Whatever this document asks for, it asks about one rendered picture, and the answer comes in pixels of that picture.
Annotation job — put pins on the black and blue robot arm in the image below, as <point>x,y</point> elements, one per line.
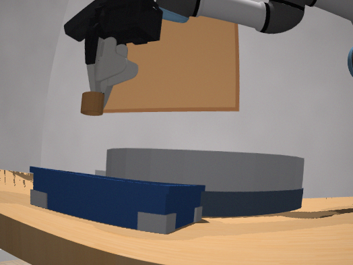
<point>270,18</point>

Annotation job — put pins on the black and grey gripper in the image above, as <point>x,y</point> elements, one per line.
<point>112,26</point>

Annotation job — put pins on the bronze bushing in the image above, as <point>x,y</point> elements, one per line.
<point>92,103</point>

